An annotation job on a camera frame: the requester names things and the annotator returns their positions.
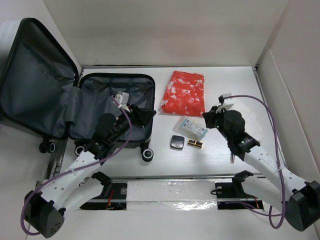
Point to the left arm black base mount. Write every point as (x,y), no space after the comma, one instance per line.
(112,198)

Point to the black makeup stick clear caps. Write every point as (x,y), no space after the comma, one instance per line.
(232,158)

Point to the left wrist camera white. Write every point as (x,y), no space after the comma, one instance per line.
(122,98)

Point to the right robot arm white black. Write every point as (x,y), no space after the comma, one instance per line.
(296,198)

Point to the orange white patterned garment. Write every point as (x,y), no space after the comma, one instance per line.
(184,95)

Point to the white blue tissue pack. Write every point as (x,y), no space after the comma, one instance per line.
(190,128)

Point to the white cloth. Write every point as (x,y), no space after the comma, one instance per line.
(252,126)

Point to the black white space-print suitcase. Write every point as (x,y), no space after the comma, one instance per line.
(40,87)

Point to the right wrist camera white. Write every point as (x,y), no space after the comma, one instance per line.
(223,97)

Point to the aluminium front rail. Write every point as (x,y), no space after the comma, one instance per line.
(174,177)

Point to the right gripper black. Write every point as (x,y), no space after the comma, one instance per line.
(209,116)

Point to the black square compact case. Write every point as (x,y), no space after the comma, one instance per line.
(177,142)

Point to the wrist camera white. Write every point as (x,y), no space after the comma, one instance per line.
(122,98)
(223,97)

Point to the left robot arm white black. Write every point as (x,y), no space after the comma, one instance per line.
(45,208)

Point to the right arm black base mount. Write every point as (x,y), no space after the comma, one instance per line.
(230,197)

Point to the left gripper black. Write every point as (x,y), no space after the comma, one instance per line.
(140,116)

